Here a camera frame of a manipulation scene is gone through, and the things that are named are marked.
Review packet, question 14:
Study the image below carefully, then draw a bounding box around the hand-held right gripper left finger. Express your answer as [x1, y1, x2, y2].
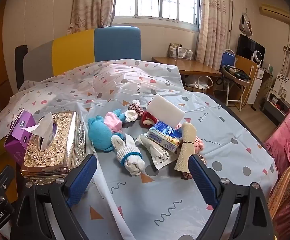
[10, 154, 98, 240]

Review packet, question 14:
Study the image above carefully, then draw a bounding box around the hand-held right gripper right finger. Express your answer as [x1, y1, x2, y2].
[188, 154, 276, 240]

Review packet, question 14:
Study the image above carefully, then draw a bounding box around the rose satin scrunchie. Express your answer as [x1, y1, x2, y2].
[181, 155, 208, 179]

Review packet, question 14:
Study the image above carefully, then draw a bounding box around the beige woven pouch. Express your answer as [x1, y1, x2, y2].
[174, 123, 197, 172]

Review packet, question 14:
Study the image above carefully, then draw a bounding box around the pink sock blue band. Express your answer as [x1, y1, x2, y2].
[176, 122, 204, 154]

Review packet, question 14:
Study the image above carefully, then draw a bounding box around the teal blue sock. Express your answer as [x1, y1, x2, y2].
[87, 109, 125, 153]

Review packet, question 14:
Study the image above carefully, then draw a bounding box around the white wet wipes pack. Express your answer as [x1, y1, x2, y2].
[137, 133, 179, 170]

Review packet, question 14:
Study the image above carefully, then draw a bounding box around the blue tissue packet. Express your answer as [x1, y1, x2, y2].
[147, 121, 183, 152]

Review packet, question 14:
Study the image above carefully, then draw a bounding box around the white card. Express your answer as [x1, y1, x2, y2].
[146, 94, 186, 125]

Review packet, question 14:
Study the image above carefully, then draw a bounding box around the red sock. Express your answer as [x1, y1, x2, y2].
[142, 111, 158, 127]

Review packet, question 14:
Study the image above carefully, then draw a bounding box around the brown white sock pair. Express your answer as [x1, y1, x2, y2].
[128, 100, 145, 117]

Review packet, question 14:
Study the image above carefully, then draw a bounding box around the ornate gold tissue box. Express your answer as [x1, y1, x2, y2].
[20, 111, 87, 185]

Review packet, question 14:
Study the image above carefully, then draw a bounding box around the patterned plastic tablecloth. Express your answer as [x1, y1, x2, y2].
[0, 59, 278, 240]

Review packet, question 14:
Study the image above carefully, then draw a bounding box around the white tissue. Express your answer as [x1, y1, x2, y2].
[20, 113, 55, 150]

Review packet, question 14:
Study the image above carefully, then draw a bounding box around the purple tissue box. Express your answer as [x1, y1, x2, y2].
[3, 110, 35, 165]

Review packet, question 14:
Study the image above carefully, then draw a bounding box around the wicker chair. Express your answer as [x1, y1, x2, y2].
[268, 165, 290, 220]

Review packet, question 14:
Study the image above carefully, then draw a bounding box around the white tote bag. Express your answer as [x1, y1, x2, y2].
[184, 75, 213, 93]

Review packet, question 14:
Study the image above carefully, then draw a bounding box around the low grey shelf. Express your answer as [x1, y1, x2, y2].
[261, 90, 290, 127]

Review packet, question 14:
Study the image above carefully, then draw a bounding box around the white cabinet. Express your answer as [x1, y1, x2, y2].
[246, 66, 271, 105]

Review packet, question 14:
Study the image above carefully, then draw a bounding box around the wooden desk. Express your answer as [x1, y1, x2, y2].
[151, 56, 222, 95]

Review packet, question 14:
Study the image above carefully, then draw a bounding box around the black tool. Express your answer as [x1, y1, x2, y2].
[224, 65, 251, 80]

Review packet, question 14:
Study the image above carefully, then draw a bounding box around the wooden board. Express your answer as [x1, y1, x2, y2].
[235, 55, 258, 105]

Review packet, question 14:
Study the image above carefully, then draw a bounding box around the leaf print box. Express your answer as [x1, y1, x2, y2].
[273, 72, 290, 99]

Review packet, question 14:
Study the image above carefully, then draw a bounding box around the grey yellow blue chair back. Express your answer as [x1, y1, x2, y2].
[22, 27, 142, 80]

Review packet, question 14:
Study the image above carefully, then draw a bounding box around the group of small boxes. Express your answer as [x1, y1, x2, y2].
[169, 42, 193, 60]

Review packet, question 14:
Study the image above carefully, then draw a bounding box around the white fan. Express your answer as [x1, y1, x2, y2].
[251, 50, 266, 67]

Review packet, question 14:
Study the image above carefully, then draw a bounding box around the black television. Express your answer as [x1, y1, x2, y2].
[236, 34, 266, 62]

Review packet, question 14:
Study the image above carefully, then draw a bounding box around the beige pink patterned curtain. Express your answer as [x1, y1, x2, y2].
[196, 0, 233, 68]

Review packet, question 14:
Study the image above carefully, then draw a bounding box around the garment steamer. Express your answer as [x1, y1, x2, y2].
[229, 0, 253, 38]

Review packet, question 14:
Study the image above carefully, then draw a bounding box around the beige starfish print curtain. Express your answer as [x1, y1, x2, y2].
[67, 0, 118, 34]

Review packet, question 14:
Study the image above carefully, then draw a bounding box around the air conditioner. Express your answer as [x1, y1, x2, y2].
[259, 3, 290, 24]

